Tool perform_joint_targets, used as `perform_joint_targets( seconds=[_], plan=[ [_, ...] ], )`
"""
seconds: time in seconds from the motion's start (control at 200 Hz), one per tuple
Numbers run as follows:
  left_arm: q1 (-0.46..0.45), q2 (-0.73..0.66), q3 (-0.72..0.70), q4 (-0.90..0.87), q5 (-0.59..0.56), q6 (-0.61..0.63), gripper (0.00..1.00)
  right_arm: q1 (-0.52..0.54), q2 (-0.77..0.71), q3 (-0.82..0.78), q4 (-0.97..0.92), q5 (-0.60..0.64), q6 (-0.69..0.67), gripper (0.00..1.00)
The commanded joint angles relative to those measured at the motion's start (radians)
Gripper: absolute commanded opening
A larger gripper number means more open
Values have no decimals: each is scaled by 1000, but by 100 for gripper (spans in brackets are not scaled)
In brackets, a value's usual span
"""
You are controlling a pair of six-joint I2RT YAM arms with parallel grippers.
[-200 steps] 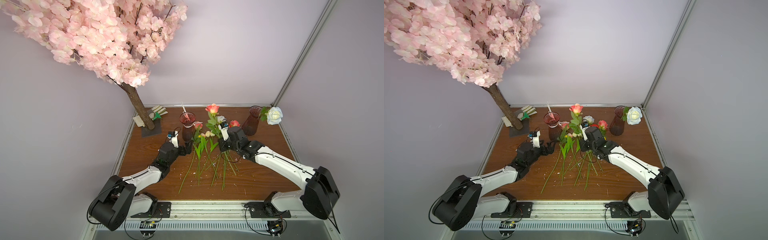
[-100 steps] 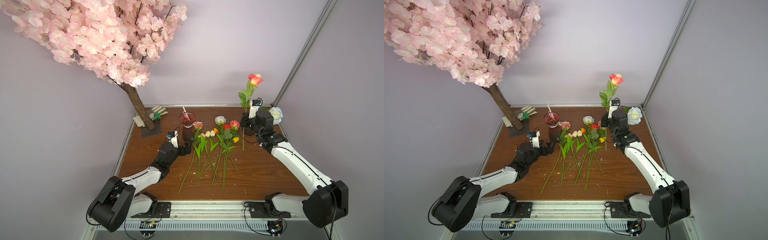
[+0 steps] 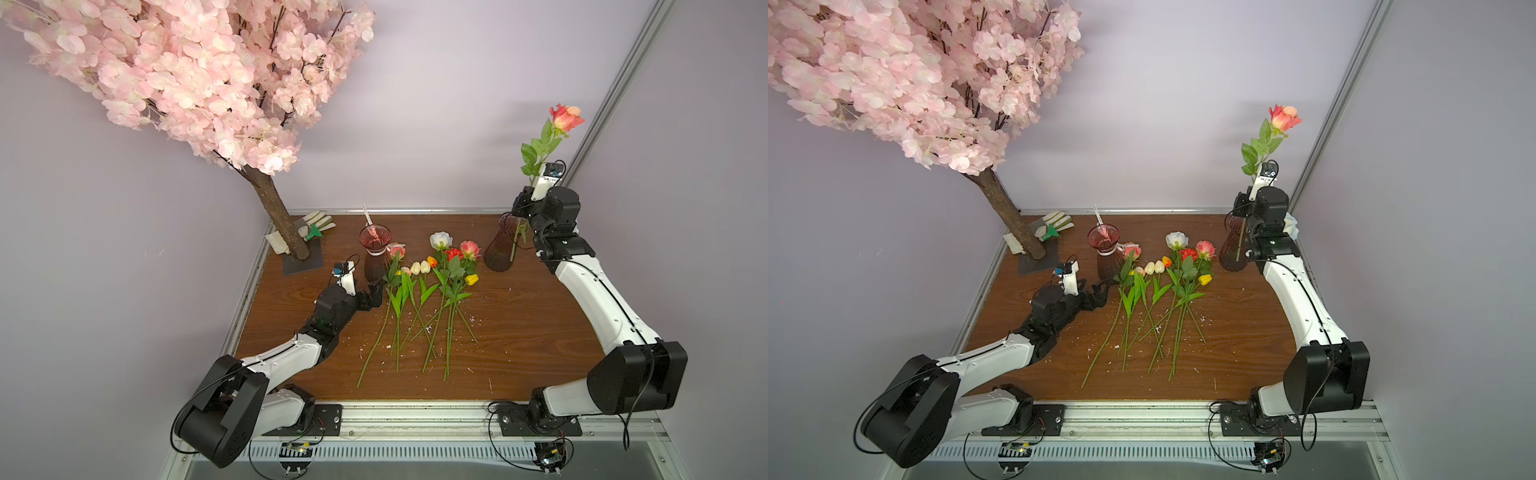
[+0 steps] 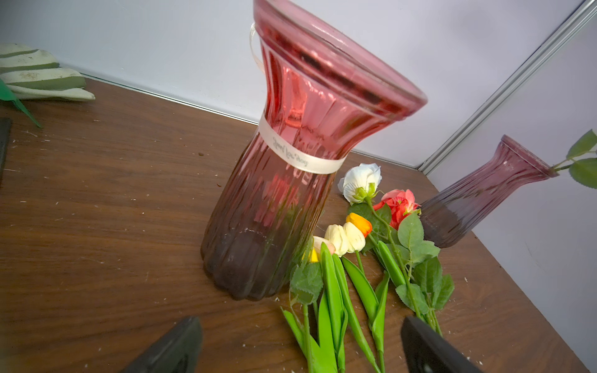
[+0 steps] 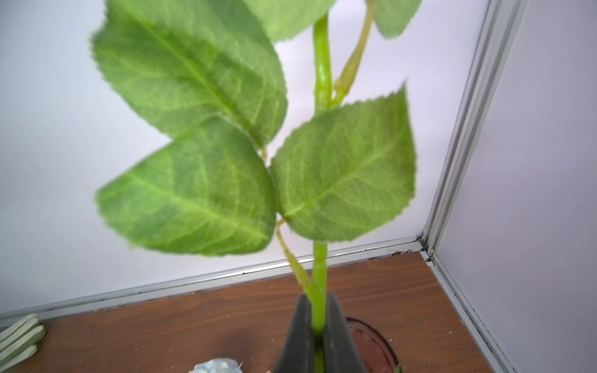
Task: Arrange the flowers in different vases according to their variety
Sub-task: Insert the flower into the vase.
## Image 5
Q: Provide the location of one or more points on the white rose large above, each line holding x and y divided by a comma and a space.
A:
218, 365

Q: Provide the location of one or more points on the right purple glass vase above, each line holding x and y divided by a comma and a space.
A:
374, 350

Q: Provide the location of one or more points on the aluminium corner profile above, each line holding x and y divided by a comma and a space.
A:
499, 29

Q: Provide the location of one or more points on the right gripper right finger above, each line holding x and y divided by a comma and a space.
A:
340, 352

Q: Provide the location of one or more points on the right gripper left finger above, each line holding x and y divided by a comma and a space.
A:
298, 352

